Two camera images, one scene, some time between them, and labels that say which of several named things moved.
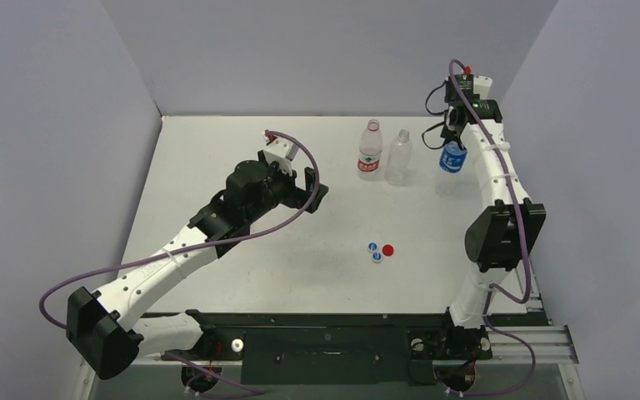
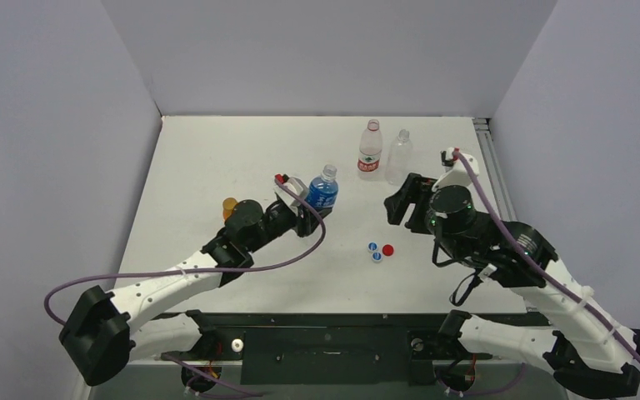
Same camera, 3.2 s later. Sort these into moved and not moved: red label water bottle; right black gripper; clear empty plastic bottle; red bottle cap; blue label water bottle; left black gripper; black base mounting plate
Moved: right black gripper; blue label water bottle; left black gripper
Not moved: red label water bottle; black base mounting plate; clear empty plastic bottle; red bottle cap
